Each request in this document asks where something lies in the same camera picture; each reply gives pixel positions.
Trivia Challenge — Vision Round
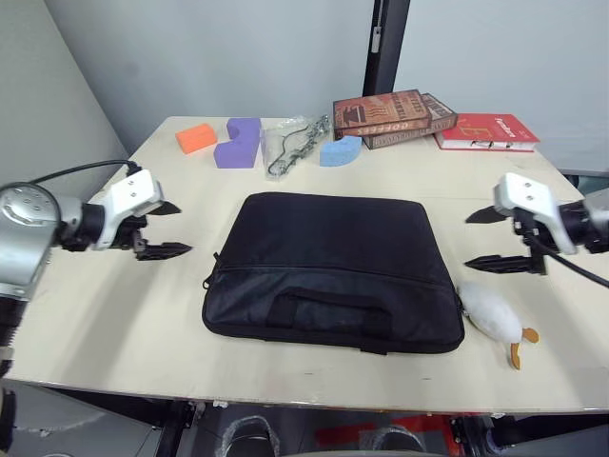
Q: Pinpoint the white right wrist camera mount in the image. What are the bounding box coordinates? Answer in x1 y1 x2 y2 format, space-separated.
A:
492 171 579 254

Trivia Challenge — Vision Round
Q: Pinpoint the clear bag with dark chain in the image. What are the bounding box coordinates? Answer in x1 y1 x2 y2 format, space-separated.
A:
259 113 334 183

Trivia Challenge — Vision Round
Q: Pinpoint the purple foam block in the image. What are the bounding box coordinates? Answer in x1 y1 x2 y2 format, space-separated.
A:
212 116 263 170

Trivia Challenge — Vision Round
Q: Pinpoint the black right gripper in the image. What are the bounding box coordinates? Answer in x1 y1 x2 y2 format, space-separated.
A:
463 204 549 277

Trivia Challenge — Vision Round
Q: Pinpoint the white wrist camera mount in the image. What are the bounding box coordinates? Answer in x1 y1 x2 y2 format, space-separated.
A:
492 171 579 254
92 169 167 251

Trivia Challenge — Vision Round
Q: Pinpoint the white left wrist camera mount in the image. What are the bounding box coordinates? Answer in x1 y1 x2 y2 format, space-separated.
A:
92 169 167 251

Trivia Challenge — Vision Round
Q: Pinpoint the red ring binder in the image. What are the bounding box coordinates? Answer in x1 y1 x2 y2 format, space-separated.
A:
433 111 541 153

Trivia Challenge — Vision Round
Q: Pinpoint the black vertical post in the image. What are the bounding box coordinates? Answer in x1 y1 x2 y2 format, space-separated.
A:
362 0 411 99

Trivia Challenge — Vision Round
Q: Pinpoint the brown coffee book box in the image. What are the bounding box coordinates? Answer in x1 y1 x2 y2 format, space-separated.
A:
331 89 433 142

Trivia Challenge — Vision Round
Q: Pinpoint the blue curved foam block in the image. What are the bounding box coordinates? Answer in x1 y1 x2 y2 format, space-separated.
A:
319 134 365 169

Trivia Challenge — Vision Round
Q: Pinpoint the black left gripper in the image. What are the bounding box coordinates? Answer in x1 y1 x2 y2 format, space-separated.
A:
107 200 194 262

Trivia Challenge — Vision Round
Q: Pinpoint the black laptop bag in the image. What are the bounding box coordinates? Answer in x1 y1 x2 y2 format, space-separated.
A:
200 190 466 357

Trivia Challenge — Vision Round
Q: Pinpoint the orange foam block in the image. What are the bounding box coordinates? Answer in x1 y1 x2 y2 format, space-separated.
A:
174 122 218 156

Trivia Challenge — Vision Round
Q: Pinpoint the white plush duck toy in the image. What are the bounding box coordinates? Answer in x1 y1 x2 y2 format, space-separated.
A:
455 280 541 371

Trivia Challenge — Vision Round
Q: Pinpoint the dark rounded shape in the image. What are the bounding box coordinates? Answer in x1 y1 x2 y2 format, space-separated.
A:
220 414 283 457

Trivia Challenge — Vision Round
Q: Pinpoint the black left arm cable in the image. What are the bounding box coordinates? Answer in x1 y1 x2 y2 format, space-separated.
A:
33 160 142 186

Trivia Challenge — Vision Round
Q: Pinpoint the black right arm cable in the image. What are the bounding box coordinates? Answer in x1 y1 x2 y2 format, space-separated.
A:
518 207 609 289

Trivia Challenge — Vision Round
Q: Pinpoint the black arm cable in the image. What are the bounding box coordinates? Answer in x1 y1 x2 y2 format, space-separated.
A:
518 207 609 289
33 160 142 186

